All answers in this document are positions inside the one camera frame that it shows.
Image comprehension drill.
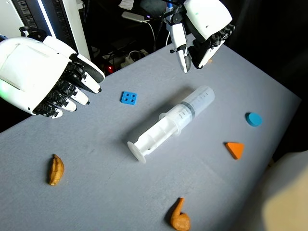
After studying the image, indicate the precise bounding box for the blue round disc block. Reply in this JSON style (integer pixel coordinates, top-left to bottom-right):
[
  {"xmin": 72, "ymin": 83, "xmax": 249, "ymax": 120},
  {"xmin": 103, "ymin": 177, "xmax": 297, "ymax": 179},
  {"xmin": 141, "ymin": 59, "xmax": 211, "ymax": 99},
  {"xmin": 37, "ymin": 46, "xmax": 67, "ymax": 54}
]
[{"xmin": 244, "ymin": 112, "xmax": 263, "ymax": 128}]

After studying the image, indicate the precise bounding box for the silver flat device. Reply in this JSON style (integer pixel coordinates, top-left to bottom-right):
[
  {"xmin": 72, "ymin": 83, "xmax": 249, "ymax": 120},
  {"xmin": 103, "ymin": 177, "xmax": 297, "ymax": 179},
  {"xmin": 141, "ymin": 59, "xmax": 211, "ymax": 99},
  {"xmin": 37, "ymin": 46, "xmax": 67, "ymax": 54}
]
[{"xmin": 121, "ymin": 11, "xmax": 149, "ymax": 24}]

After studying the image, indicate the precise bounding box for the orange triangle block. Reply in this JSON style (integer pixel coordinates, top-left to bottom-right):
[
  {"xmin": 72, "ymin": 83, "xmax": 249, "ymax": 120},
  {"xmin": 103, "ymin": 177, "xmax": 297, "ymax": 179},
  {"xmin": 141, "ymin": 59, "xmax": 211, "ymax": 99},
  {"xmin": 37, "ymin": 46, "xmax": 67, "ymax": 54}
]
[{"xmin": 225, "ymin": 141, "xmax": 245, "ymax": 160}]

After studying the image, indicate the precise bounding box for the blue square four-hole block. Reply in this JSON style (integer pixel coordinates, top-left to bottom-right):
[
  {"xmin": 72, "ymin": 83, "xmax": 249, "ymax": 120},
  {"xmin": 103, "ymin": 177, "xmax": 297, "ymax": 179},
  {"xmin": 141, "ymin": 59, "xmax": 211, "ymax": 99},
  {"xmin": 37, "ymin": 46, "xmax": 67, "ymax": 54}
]
[{"xmin": 120, "ymin": 90, "xmax": 138, "ymax": 105}]

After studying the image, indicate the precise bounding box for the crumpled white paper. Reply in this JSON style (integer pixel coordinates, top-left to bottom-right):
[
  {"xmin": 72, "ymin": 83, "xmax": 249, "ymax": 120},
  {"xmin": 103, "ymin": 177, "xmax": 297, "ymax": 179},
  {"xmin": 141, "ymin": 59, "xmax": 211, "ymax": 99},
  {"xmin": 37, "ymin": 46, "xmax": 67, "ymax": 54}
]
[{"xmin": 118, "ymin": 0, "xmax": 133, "ymax": 11}]

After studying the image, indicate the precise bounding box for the white cable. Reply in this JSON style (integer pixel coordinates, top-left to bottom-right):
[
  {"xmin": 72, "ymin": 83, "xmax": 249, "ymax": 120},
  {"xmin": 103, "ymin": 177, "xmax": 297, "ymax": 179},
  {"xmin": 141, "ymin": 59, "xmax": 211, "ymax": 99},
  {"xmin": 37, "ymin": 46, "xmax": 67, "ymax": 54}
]
[{"xmin": 144, "ymin": 21, "xmax": 157, "ymax": 52}]

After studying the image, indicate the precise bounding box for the white power strip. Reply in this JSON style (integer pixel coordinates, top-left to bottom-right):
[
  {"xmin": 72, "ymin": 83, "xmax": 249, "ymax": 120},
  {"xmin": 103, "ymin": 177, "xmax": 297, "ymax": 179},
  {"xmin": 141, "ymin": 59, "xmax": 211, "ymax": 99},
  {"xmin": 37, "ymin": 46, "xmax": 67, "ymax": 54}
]
[{"xmin": 119, "ymin": 49, "xmax": 149, "ymax": 68}]

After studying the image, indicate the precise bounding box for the orange toy with curved tail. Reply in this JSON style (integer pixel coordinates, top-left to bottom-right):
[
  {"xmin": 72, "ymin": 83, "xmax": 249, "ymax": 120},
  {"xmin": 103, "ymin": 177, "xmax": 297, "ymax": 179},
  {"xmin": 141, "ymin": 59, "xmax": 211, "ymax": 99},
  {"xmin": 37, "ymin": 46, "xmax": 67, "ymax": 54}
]
[{"xmin": 168, "ymin": 197, "xmax": 192, "ymax": 231}]

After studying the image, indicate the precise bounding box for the brown toy croissant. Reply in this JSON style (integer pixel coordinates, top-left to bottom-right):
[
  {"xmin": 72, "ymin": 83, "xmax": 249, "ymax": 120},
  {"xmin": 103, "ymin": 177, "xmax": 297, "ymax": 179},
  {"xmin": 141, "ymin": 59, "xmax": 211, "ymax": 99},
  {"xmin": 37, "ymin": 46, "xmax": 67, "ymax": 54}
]
[{"xmin": 48, "ymin": 154, "xmax": 65, "ymax": 186}]

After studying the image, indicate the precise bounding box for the beige blurry rounded object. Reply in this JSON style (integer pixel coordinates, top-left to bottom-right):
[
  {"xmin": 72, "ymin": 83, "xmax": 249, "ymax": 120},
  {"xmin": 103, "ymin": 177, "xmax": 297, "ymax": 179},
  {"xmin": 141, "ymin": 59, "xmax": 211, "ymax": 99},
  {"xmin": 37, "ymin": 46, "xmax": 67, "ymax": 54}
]
[{"xmin": 261, "ymin": 150, "xmax": 308, "ymax": 231}]

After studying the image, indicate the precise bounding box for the large clear plastic syringe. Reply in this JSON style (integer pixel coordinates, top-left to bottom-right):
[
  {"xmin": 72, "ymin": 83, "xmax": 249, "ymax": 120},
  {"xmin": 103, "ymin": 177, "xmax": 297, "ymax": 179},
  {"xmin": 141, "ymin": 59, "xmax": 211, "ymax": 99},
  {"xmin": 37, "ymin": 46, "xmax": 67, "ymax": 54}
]
[{"xmin": 127, "ymin": 85, "xmax": 216, "ymax": 164}]

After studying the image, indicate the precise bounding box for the white and black frame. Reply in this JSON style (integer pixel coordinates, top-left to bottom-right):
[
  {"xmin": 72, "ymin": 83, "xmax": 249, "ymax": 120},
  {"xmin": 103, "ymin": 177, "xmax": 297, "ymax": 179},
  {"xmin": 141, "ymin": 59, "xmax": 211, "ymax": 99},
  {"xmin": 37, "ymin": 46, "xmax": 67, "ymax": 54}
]
[{"xmin": 0, "ymin": 0, "xmax": 92, "ymax": 61}]

